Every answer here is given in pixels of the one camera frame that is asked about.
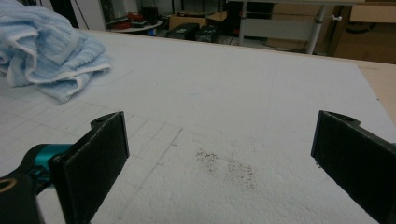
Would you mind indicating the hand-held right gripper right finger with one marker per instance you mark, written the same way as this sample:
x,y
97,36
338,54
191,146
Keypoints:
x,y
351,155

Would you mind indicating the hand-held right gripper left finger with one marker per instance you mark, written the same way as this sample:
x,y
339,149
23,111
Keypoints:
x,y
90,168

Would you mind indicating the light blue towel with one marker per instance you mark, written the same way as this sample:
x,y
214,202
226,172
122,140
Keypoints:
x,y
46,46

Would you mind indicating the white desk leg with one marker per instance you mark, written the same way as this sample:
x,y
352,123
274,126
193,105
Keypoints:
x,y
242,25
316,31

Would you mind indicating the round white table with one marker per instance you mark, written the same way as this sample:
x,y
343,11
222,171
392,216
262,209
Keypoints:
x,y
137,28

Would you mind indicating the white foam mat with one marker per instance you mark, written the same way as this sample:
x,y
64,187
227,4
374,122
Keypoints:
x,y
218,93

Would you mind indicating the black computer tower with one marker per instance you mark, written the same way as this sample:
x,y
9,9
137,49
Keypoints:
x,y
207,34
182,31

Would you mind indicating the small cardboard box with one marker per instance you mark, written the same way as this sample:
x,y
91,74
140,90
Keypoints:
x,y
186,19

